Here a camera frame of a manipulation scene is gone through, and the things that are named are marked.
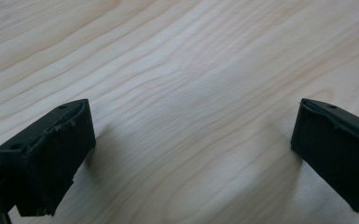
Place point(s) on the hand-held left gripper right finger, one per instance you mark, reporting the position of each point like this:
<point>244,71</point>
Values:
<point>335,149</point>

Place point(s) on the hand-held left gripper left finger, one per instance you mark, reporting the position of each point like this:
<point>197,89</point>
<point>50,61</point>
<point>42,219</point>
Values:
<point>46,161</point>

